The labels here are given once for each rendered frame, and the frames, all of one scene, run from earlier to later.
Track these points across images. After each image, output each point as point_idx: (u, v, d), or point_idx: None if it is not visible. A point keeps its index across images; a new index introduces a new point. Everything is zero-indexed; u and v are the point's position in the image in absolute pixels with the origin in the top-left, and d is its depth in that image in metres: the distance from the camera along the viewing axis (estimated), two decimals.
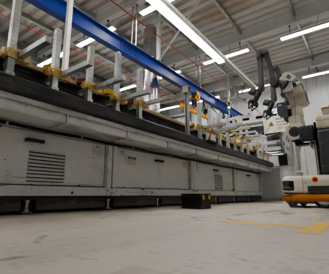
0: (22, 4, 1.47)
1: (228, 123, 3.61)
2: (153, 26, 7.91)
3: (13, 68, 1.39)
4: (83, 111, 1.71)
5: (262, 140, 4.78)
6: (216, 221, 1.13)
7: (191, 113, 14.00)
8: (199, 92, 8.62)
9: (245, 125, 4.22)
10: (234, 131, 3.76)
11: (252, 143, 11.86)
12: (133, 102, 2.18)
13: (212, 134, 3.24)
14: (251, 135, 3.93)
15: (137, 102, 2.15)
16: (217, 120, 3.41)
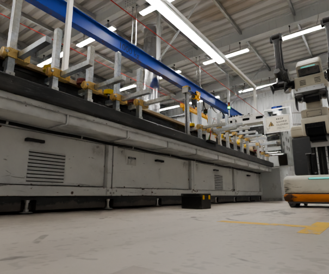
0: (22, 4, 1.47)
1: (228, 123, 3.61)
2: (153, 26, 7.91)
3: (13, 68, 1.39)
4: (83, 111, 1.71)
5: (262, 140, 4.78)
6: (216, 221, 1.13)
7: (191, 113, 14.00)
8: (199, 92, 8.62)
9: (245, 125, 4.22)
10: (234, 131, 3.76)
11: (252, 143, 11.86)
12: (133, 102, 2.18)
13: (212, 134, 3.24)
14: (251, 135, 3.93)
15: (137, 102, 2.15)
16: (217, 120, 3.41)
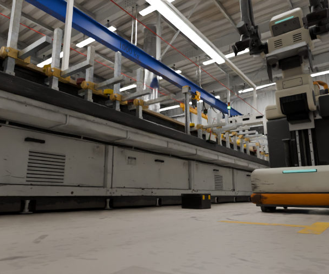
0: (22, 4, 1.47)
1: (228, 123, 3.61)
2: (153, 26, 7.91)
3: (13, 68, 1.39)
4: (83, 111, 1.71)
5: (262, 140, 4.78)
6: (216, 221, 1.13)
7: (191, 113, 14.00)
8: (199, 92, 8.62)
9: (245, 125, 4.22)
10: (234, 131, 3.76)
11: (252, 143, 11.86)
12: (133, 102, 2.18)
13: (212, 134, 3.24)
14: (251, 135, 3.93)
15: (137, 102, 2.15)
16: (217, 120, 3.41)
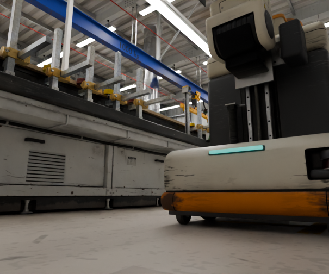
0: (22, 4, 1.47)
1: None
2: (153, 26, 7.91)
3: (13, 68, 1.39)
4: (83, 111, 1.71)
5: None
6: (216, 221, 1.13)
7: (191, 113, 14.00)
8: (199, 92, 8.62)
9: None
10: None
11: None
12: (133, 102, 2.18)
13: None
14: None
15: (137, 102, 2.15)
16: None
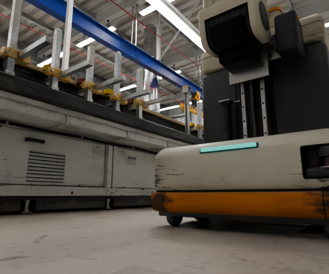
0: (22, 4, 1.47)
1: None
2: (153, 26, 7.91)
3: (13, 68, 1.39)
4: (83, 111, 1.71)
5: None
6: (216, 221, 1.13)
7: (191, 113, 14.00)
8: (199, 92, 8.62)
9: None
10: None
11: None
12: (133, 102, 2.18)
13: None
14: None
15: (137, 102, 2.15)
16: None
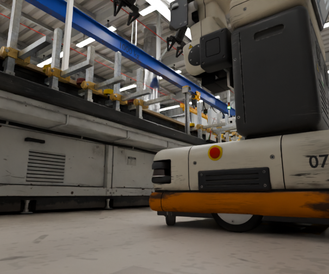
0: (22, 4, 1.47)
1: (228, 123, 3.61)
2: (153, 26, 7.91)
3: (13, 68, 1.39)
4: (83, 111, 1.71)
5: None
6: None
7: (191, 113, 14.00)
8: (199, 92, 8.62)
9: None
10: (234, 131, 3.76)
11: None
12: (133, 102, 2.18)
13: (212, 134, 3.24)
14: None
15: (137, 102, 2.15)
16: (217, 120, 3.41)
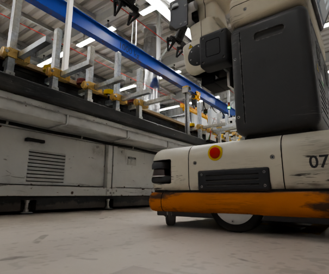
0: (22, 4, 1.47)
1: (228, 123, 3.61)
2: (153, 26, 7.91)
3: (13, 68, 1.39)
4: (83, 111, 1.71)
5: None
6: None
7: (191, 113, 14.00)
8: (199, 92, 8.62)
9: None
10: (234, 131, 3.76)
11: None
12: (133, 102, 2.18)
13: (212, 134, 3.24)
14: None
15: (137, 102, 2.15)
16: (217, 120, 3.41)
